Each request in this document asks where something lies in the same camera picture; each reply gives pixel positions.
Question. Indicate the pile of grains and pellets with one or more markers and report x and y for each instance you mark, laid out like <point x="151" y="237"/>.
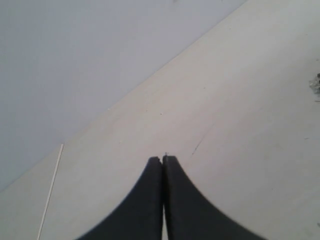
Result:
<point x="314" y="84"/>

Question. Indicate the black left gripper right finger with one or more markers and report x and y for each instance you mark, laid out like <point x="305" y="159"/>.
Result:
<point x="189" y="215"/>

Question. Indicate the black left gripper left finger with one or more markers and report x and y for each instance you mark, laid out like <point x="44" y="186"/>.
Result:
<point x="140" y="215"/>

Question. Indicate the thin white rod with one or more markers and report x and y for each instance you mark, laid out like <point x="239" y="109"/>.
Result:
<point x="50" y="191"/>

